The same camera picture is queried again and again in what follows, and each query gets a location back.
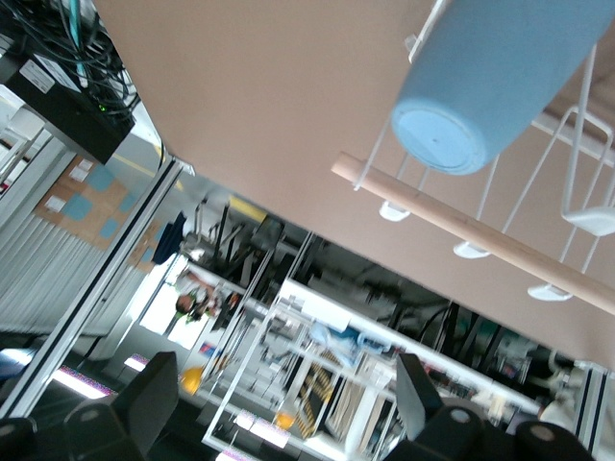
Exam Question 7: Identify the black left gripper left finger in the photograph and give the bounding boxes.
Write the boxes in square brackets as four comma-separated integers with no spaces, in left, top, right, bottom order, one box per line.
[64,351,182,461]

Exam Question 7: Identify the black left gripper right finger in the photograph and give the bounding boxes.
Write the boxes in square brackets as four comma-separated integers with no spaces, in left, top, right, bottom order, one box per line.
[396,353,486,461]

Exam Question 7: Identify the light blue plastic cup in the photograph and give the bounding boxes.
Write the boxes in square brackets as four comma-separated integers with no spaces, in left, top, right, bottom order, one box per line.
[390,0,615,176]

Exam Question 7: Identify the black yellow striped panel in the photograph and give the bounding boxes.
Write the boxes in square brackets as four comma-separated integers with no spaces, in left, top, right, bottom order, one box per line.
[292,350,337,438]

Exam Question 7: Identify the light blue plastic bag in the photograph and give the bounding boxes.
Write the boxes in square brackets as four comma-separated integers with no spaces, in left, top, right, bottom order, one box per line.
[309,324,366,366]

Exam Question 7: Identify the person in green vest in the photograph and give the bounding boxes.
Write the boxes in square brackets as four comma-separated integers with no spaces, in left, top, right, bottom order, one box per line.
[170,268,220,330]

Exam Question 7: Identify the dark blue hanging jacket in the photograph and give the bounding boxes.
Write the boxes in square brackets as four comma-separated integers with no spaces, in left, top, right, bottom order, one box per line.
[153,210,188,265]

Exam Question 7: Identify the cardboard board with blue stickers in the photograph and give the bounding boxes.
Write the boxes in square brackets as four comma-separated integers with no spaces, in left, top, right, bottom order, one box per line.
[33,153,162,278]

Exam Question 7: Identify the brown table cover mat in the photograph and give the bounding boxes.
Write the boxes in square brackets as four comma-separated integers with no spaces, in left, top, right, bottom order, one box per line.
[93,0,615,364]

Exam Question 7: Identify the aluminium frame post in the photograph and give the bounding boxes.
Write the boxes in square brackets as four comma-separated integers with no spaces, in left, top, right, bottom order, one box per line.
[0,156,196,422]

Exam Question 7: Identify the white metal shelving frame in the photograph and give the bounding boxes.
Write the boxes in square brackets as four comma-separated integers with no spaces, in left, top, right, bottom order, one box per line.
[201,278,539,457]

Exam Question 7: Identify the white wire cup holder rack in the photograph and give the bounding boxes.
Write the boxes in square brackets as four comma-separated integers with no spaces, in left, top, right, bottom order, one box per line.
[330,0,615,316]

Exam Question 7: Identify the black network switch box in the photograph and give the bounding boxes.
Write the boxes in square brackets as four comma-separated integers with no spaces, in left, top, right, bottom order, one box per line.
[0,50,138,165]

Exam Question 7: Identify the tangled black cables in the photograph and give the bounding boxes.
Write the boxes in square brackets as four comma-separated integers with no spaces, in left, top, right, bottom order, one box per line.
[9,0,143,124]

